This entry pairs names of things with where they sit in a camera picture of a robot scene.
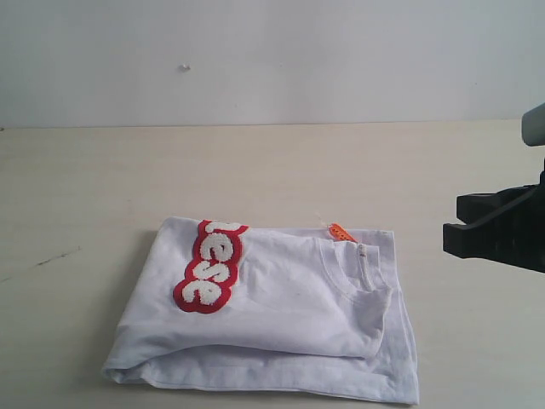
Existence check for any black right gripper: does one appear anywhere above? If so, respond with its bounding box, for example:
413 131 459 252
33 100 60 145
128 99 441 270
443 170 544 273

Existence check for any white t-shirt red lettering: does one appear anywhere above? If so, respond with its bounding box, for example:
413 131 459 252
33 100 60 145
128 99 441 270
102 217 420 405

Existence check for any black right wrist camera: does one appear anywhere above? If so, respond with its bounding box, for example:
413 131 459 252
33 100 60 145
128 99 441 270
521 103 545 147

